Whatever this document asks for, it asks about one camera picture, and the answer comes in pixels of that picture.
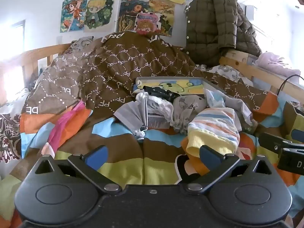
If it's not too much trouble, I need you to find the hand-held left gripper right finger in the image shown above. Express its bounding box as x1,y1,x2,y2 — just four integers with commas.
186,145,273,193

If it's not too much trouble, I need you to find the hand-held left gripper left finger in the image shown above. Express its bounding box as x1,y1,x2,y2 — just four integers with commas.
33,146,122,194

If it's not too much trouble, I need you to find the striped sock with yellow cuff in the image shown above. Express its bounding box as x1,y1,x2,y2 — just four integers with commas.
186,108,241,158

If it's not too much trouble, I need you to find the light blue white cloth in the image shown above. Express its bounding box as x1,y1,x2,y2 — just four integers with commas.
205,88,227,110

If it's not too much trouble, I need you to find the grey cardboard box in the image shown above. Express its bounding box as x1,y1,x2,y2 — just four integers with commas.
133,76,235,130

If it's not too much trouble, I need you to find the white grey cloth bag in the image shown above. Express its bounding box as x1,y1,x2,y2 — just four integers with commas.
113,92,175,139

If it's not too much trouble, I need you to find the brown cardboard box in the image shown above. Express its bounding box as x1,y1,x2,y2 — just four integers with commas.
284,101,304,144

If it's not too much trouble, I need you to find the pale grey cloth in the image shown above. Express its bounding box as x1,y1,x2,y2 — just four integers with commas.
223,95,253,130

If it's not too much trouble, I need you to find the pink cloth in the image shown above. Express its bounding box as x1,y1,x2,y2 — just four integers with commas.
46,99,93,158

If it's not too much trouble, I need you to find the grey printed cloth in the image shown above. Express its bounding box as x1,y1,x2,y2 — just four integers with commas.
171,95,207,133

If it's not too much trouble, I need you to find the lilac blanket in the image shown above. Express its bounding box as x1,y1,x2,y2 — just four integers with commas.
255,52,301,76

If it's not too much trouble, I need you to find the black patterned cloth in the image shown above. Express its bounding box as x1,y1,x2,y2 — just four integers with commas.
142,85,181,101

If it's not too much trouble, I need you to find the brown colourful patterned quilt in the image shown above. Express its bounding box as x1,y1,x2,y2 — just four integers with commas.
0,32,304,228

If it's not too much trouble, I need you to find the white maroon floral sheet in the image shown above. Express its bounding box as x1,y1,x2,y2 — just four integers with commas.
0,104,24,164

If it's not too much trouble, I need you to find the olive puffer jacket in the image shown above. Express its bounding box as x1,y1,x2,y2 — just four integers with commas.
184,0,263,67

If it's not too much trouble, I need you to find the small pink figure poster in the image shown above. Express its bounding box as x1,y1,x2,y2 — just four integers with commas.
135,12,162,36

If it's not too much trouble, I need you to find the blond figure green poster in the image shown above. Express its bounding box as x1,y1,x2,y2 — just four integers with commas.
83,0,114,32

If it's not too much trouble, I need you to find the window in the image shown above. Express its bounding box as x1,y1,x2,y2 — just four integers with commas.
0,20,25,105

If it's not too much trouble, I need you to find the red-haired figure blue poster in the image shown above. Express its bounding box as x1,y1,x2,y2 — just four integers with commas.
60,0,87,32

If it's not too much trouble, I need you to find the orange dark blue poster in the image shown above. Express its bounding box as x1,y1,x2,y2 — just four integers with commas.
117,0,175,37

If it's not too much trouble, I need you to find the black cable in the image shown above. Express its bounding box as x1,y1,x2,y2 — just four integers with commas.
277,74,301,95

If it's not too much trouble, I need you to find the wooden bed frame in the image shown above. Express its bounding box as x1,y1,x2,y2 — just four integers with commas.
0,43,304,105

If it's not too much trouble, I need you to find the white wall box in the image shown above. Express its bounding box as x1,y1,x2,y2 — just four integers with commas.
246,5,257,21

